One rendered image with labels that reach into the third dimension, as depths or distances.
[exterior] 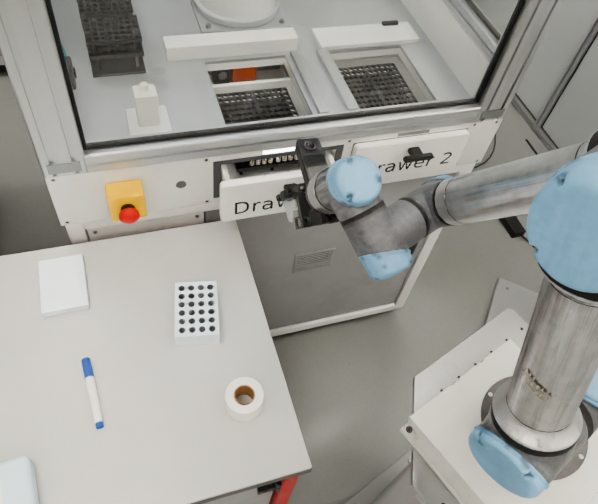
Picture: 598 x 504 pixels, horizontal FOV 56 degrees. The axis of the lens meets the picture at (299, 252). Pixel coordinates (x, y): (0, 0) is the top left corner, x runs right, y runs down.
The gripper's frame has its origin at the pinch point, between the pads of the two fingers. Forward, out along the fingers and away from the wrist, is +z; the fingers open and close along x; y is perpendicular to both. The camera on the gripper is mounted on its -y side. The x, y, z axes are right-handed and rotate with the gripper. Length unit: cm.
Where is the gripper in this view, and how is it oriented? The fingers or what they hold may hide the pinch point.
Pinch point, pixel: (295, 195)
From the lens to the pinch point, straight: 116.6
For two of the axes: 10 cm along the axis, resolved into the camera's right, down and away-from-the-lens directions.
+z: -2.6, 0.3, 9.6
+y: 1.8, 9.8, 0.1
